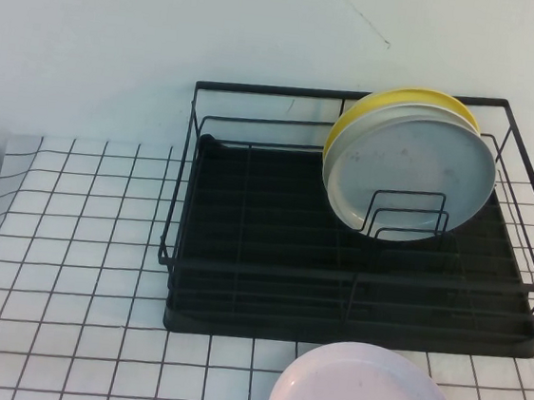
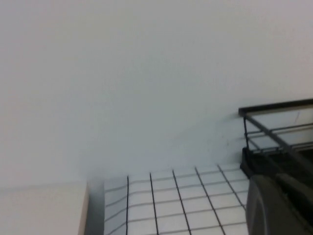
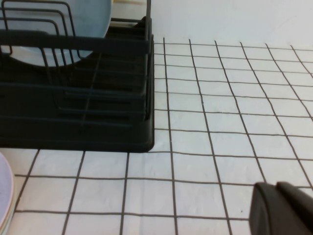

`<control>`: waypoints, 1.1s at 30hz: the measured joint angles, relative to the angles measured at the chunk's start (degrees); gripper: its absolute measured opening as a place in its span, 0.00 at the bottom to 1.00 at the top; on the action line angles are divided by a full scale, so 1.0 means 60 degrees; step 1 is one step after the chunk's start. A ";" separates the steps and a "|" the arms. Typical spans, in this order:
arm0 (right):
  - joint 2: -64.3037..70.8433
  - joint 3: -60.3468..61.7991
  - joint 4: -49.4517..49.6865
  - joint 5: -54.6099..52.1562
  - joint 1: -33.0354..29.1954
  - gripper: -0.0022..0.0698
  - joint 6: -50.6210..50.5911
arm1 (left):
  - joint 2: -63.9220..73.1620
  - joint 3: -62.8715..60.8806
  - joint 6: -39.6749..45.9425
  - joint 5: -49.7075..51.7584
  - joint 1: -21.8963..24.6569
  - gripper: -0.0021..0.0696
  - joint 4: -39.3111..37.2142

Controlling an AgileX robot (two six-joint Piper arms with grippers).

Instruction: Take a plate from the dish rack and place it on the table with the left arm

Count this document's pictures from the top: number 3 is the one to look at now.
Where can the grey plate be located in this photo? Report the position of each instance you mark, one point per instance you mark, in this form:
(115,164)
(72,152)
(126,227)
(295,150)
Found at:
(93,19)

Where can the pink plate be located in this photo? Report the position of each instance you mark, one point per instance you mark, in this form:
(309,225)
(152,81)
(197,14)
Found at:
(5,186)

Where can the white grid tablecloth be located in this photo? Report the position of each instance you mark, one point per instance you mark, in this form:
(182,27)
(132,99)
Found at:
(220,122)

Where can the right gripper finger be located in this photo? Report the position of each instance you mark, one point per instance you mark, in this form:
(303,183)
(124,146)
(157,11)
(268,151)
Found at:
(281,210)

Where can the black plastic drip tray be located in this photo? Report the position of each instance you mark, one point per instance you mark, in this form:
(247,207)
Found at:
(97,142)

